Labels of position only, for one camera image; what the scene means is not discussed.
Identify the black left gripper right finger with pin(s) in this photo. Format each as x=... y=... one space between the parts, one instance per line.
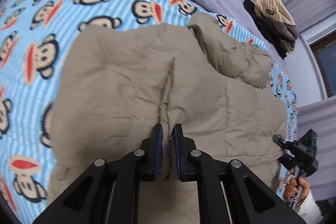
x=228 y=192

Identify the dark window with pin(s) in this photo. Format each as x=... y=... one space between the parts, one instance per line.
x=324 y=51

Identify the black folded clothes pile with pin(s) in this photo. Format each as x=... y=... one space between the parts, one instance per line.
x=281 y=35

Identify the blue monkey print blanket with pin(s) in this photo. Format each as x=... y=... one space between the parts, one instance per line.
x=36 y=37

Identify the striped beige folded garment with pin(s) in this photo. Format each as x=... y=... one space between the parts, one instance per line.
x=275 y=10

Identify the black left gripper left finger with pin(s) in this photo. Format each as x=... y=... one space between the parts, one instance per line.
x=107 y=192

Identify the right hand with painted nails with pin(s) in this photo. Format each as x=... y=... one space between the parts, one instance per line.
x=296 y=187

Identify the khaki puffer jacket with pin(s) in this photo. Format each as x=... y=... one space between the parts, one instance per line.
x=117 y=85

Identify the purple curtain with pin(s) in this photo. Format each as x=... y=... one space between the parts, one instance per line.
x=315 y=19

